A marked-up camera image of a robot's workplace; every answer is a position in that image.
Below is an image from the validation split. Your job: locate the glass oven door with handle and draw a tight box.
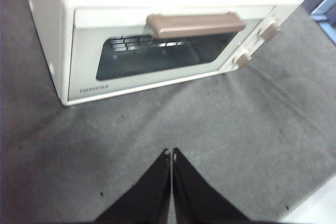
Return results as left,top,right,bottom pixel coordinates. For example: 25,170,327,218
67,5,277,103

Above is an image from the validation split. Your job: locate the metal wire oven rack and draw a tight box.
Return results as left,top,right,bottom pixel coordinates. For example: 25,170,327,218
109,34,185,52

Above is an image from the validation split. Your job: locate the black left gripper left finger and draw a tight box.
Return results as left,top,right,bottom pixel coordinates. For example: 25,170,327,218
93,148,173,224

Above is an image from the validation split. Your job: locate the beige oven dial knob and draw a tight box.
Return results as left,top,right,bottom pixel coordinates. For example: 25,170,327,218
258,18,282,40
233,51,253,68

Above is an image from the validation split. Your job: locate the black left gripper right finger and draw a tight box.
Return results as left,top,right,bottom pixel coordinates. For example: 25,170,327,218
171,147,250,224

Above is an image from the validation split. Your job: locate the cream Toshiba toaster oven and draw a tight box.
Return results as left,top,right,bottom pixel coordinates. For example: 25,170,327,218
25,0,302,107

